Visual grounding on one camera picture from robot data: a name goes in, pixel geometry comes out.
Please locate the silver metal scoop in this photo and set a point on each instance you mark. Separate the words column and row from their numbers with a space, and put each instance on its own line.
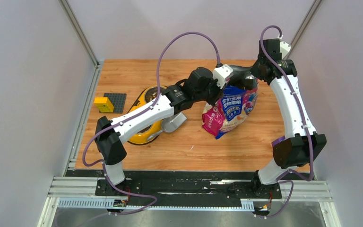
column 169, row 125

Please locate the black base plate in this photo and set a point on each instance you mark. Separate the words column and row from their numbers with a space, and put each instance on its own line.
column 184, row 187

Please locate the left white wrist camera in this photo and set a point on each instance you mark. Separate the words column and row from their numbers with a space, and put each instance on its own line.
column 223, row 75

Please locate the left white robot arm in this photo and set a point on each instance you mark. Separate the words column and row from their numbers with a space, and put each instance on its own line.
column 201, row 85

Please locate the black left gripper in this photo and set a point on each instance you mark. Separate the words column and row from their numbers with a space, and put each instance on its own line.
column 219, row 92

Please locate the colourful pet food bag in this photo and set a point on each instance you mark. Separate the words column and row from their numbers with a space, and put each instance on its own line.
column 238, row 101

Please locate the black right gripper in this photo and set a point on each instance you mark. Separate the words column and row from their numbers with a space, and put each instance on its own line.
column 254, row 71

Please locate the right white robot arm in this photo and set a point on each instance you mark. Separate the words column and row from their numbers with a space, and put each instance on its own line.
column 301, row 143

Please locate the purple object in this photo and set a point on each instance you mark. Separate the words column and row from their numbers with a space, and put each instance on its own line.
column 277, row 141

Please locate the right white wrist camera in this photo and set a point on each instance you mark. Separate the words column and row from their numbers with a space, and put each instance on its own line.
column 285, row 48

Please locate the yellow toy brick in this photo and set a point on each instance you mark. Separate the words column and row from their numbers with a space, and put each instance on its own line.
column 104, row 104

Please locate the dark grey toy baseplate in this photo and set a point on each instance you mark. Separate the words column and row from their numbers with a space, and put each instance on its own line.
column 118, row 101

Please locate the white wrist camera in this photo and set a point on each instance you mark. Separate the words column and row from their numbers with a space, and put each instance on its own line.
column 285, row 48
column 223, row 75

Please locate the white slotted cable duct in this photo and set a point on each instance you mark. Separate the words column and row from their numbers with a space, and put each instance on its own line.
column 90, row 203

